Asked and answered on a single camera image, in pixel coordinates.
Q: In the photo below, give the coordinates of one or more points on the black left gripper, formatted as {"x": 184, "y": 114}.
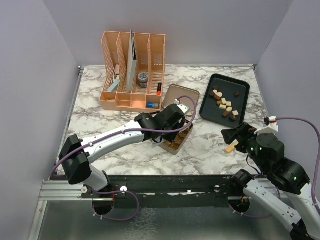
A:
{"x": 171, "y": 137}

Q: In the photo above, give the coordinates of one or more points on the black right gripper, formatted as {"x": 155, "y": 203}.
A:
{"x": 246, "y": 131}

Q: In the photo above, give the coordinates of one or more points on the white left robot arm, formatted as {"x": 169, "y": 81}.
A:
{"x": 78, "y": 155}

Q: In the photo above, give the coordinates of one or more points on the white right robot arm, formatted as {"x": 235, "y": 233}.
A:
{"x": 268, "y": 153}

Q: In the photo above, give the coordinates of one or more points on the cream chocolate right piece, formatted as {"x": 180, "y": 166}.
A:
{"x": 235, "y": 113}

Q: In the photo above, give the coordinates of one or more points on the gold chocolate tin box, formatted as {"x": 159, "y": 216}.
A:
{"x": 175, "y": 146}

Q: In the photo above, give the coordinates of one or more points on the cream round chocolate piece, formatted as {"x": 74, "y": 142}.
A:
{"x": 219, "y": 94}

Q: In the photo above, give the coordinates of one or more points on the tan stick on table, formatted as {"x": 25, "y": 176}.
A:
{"x": 231, "y": 148}

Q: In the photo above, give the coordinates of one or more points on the rose gold tin lid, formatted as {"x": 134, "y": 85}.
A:
{"x": 175, "y": 91}

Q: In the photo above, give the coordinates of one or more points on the blue grey small bottle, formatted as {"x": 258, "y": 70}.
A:
{"x": 153, "y": 105}

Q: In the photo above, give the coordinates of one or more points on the black orange marker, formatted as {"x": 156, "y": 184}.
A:
{"x": 159, "y": 89}

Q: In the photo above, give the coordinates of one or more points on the black plastic tray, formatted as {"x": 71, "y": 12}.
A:
{"x": 213, "y": 107}

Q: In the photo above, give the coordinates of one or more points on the peach plastic desk organizer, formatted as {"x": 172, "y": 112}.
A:
{"x": 150, "y": 49}

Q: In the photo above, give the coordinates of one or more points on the small round patterned jar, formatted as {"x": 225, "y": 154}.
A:
{"x": 143, "y": 78}

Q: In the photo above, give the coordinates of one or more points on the white upright booklet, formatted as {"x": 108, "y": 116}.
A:
{"x": 131, "y": 63}

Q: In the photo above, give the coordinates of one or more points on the pink stapler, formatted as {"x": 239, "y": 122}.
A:
{"x": 116, "y": 73}

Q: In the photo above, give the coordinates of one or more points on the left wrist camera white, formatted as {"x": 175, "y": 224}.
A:
{"x": 184, "y": 108}

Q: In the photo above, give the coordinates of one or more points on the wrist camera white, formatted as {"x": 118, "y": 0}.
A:
{"x": 270, "y": 126}
{"x": 184, "y": 108}

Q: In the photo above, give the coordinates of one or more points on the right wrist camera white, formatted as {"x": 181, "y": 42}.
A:
{"x": 270, "y": 126}

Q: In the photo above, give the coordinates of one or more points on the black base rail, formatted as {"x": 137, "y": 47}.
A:
{"x": 157, "y": 191}

